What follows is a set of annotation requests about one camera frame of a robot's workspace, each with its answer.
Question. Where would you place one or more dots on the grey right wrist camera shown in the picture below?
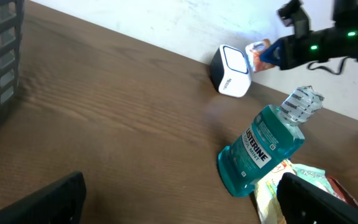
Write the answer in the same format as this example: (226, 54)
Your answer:
(292, 14)

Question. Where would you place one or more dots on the white barcode scanner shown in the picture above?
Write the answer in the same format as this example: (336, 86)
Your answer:
(229, 72)

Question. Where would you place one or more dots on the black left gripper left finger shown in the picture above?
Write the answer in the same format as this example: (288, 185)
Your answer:
(59, 202)

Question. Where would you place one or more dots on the yellow snack chip bag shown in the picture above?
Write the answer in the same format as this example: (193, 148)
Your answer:
(268, 207)

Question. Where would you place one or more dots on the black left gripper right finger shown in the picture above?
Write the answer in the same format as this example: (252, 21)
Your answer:
(303, 202)

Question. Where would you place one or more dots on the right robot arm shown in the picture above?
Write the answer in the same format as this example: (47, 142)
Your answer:
(345, 17)

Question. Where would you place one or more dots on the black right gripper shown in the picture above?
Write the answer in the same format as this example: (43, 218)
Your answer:
(289, 52)

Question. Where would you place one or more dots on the small orange white snack pack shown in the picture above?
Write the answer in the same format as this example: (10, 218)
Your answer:
(253, 52)

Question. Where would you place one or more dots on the teal bottle with grey cap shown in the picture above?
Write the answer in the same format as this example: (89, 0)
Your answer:
(273, 135)

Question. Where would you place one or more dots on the red orange snack bar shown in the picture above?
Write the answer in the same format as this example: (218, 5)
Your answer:
(341, 192)

